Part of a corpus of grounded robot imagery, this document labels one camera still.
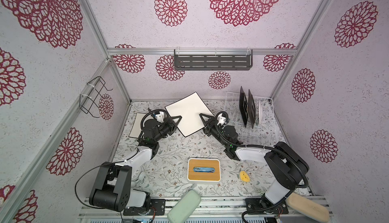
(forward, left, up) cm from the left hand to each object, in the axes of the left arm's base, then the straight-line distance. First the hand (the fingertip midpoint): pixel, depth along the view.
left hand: (181, 119), depth 82 cm
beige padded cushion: (-40, -61, -18) cm, 75 cm away
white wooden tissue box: (-21, -12, -20) cm, 31 cm away
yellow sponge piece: (-25, -33, -20) cm, 46 cm away
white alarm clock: (-27, +24, -21) cm, 41 cm away
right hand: (-1, -10, +4) cm, 11 cm away
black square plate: (+11, -42, -4) cm, 43 cm away
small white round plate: (+12, -49, -9) cm, 52 cm away
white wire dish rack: (+7, -57, -21) cm, 61 cm away
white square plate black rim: (+8, -4, 0) cm, 9 cm away
